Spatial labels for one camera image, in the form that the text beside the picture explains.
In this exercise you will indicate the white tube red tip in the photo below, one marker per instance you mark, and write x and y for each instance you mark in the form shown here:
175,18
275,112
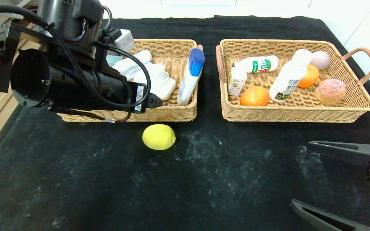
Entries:
140,57

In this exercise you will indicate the black tablecloth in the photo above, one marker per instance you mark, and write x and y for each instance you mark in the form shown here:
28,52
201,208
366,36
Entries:
140,186

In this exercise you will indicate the white table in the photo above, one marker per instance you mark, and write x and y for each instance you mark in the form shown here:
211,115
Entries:
172,11

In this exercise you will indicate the white soap bar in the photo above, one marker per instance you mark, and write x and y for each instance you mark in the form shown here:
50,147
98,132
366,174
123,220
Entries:
167,91

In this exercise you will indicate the yellow lemon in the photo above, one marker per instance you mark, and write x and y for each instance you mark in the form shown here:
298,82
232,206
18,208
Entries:
159,137

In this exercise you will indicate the orange fruit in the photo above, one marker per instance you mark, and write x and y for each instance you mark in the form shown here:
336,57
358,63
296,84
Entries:
255,96
310,77

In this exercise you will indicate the small white green-label bottle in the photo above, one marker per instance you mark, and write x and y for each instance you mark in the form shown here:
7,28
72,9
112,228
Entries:
259,64

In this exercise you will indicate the pale pink egg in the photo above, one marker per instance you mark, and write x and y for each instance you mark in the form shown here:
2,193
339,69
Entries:
321,59

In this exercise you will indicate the brown bread bun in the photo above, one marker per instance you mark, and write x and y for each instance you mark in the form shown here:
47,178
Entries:
330,91

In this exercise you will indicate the clear plastic toothbrush case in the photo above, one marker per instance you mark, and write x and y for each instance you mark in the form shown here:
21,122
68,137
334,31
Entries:
132,76

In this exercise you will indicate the white bottle blue cap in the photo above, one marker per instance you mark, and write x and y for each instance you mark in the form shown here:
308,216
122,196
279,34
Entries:
189,83

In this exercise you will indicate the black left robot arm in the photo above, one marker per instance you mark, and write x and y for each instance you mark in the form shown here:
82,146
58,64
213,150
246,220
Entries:
69,86

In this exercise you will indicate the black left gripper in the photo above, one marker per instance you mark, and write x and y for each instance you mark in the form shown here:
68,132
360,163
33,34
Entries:
139,98

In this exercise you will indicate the large white milk bottle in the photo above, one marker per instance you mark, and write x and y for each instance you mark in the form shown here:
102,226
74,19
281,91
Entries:
289,77

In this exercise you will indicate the light blue mug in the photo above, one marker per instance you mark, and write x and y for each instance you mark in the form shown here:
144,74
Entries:
112,60

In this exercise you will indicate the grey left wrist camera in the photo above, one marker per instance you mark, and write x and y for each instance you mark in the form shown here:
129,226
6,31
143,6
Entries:
125,40

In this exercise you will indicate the small yellow juice carton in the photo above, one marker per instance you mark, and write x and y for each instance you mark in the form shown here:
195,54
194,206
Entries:
236,83

